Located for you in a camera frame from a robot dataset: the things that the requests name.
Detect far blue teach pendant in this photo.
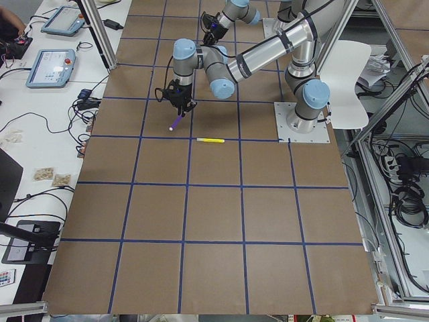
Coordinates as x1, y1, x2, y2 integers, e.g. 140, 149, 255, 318
41, 6, 85, 37

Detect remote control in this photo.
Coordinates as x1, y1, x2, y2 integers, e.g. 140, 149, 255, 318
0, 269, 16, 287

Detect aluminium frame post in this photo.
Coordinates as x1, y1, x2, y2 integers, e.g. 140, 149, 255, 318
75, 0, 117, 70

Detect black camera stand base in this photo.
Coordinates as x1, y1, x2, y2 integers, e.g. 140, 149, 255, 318
1, 220, 60, 264

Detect small blue black box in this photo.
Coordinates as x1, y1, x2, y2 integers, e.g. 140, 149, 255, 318
78, 89, 92, 100

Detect yellow marker pen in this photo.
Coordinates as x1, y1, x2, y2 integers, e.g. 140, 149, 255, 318
196, 138, 225, 144

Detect white plastic chair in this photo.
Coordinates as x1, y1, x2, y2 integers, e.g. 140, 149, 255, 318
320, 40, 371, 129

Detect black cable coil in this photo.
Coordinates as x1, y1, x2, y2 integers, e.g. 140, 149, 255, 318
390, 186, 426, 229

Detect purple marker pen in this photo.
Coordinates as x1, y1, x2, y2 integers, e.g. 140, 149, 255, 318
169, 115, 183, 131

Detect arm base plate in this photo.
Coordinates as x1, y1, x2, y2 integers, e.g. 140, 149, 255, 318
274, 102, 330, 144
262, 18, 286, 39

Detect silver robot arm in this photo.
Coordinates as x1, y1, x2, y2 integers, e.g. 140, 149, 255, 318
160, 1, 345, 133
200, 0, 299, 46

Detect near blue teach pendant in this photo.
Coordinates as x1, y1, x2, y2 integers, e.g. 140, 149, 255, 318
25, 49, 76, 89

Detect blue teach pendant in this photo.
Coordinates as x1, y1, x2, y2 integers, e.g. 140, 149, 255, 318
25, 49, 76, 89
41, 6, 85, 37

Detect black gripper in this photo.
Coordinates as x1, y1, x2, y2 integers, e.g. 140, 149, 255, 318
164, 80, 197, 117
200, 11, 228, 46

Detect black power adapter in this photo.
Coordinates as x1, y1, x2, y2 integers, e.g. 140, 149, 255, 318
103, 19, 123, 30

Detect snack packet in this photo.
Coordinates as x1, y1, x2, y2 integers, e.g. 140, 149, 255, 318
32, 167, 55, 182
52, 174, 72, 187

